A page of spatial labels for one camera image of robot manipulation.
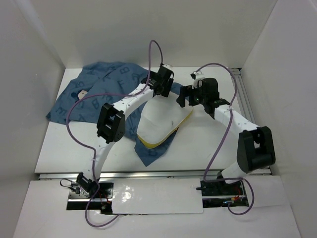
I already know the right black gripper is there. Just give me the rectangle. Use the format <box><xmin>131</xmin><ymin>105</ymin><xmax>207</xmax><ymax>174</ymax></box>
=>
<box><xmin>176</xmin><ymin>82</ymin><xmax>208</xmax><ymax>108</ymax></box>

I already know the white pillow yellow edge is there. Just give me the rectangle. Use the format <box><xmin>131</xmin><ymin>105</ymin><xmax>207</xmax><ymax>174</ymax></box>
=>
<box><xmin>136</xmin><ymin>97</ymin><xmax>193</xmax><ymax>149</ymax></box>

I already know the blue letter print pillowcase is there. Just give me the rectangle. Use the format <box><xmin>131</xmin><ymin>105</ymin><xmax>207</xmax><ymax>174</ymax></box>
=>
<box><xmin>46</xmin><ymin>62</ymin><xmax>176</xmax><ymax>166</ymax></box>

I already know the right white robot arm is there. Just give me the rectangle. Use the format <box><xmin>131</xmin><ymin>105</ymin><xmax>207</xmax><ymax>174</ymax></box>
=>
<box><xmin>176</xmin><ymin>74</ymin><xmax>276</xmax><ymax>194</ymax></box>

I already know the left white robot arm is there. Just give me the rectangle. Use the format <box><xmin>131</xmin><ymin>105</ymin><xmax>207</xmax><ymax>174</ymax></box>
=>
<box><xmin>76</xmin><ymin>64</ymin><xmax>174</xmax><ymax>198</ymax></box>

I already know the white cover plate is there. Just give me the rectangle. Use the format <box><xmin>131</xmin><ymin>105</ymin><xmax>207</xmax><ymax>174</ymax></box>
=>
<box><xmin>111</xmin><ymin>178</ymin><xmax>204</xmax><ymax>215</ymax></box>

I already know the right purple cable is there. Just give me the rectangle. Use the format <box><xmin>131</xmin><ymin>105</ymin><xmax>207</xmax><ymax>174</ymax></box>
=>
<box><xmin>190</xmin><ymin>62</ymin><xmax>256</xmax><ymax>215</ymax></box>

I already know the aluminium side rail frame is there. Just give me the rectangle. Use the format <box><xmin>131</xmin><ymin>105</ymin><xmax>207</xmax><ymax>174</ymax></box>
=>
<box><xmin>230</xmin><ymin>68</ymin><xmax>271</xmax><ymax>175</ymax></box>

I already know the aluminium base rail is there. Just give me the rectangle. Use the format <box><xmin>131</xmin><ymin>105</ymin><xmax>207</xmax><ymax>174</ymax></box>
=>
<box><xmin>37</xmin><ymin>168</ymin><xmax>270</xmax><ymax>211</ymax></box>

